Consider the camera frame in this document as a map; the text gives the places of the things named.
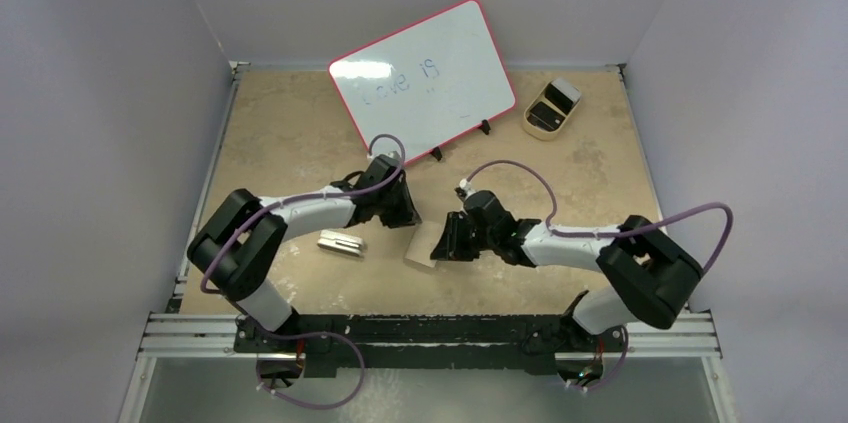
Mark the stack of grey cards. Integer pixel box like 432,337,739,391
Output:
548,78,582,108

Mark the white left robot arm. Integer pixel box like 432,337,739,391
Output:
186,154,420,352

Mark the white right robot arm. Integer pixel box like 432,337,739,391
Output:
429,190,704,350

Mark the black whiteboard stand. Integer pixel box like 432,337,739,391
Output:
429,119,491,162

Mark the pink framed whiteboard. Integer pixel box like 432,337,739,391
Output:
327,0,517,163

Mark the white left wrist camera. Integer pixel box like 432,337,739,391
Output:
367,150,404,166

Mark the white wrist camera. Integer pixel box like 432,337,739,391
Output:
454,179,476,203
367,150,404,166

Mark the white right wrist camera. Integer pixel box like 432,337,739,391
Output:
454,179,476,203

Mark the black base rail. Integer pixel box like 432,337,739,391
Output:
234,314,625,383

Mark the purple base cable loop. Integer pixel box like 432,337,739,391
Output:
256,331,366,412

